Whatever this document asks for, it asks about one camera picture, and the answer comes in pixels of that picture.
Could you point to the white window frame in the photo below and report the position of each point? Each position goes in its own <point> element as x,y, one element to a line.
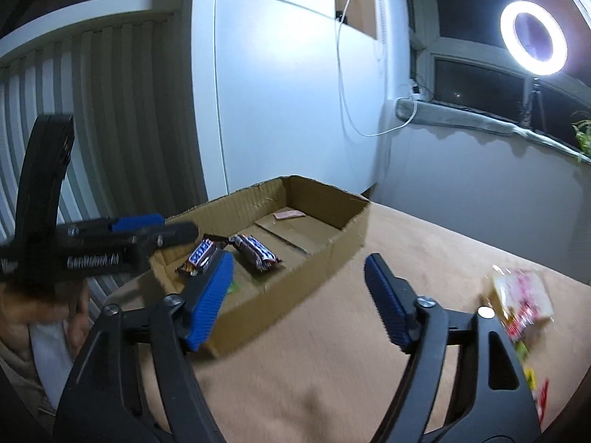
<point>427,50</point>

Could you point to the pink paper slip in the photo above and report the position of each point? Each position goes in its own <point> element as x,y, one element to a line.
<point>288,214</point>

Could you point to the clear pink print snack packet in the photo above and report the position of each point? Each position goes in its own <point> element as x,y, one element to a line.
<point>521,293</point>

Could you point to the light green snack packet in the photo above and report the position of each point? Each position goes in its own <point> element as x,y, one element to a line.
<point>521,350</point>

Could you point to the green potted plant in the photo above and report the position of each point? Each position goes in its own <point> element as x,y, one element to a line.
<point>582,136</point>

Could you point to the brown chocolate bar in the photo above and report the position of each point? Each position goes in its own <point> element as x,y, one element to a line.
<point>256,251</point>
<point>203,254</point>

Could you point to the white power adapter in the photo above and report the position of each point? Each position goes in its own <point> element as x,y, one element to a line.
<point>415,90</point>

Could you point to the white cabinet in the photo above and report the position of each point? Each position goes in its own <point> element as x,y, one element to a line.
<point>286,101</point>

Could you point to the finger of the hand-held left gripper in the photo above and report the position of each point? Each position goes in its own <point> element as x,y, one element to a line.
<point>138,222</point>
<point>180,233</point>

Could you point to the cardboard box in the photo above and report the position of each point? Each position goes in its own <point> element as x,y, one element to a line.
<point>286,295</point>

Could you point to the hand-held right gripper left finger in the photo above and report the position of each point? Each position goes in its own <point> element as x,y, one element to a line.
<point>212,304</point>

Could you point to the white ribbed radiator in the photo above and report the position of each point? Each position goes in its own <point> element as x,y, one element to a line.
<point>115,124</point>

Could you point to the grey windowsill cover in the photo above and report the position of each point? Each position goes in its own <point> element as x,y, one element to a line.
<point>461,117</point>

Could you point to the red clear snack packet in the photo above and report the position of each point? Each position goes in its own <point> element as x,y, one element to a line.
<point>521,325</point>

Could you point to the yellow snack packet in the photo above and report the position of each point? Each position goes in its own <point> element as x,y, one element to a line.
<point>531,378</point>

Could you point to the person's left hand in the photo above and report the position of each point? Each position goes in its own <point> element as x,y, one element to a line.
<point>79,323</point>

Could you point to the black tripod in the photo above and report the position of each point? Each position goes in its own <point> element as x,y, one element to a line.
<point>534,101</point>

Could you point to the white shelf board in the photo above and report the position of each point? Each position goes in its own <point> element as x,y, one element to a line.
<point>69,23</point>

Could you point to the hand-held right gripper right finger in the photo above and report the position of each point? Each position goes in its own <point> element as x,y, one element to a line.
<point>385,295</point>

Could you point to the orange red snack packet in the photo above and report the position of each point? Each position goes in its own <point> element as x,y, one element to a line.
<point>542,399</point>

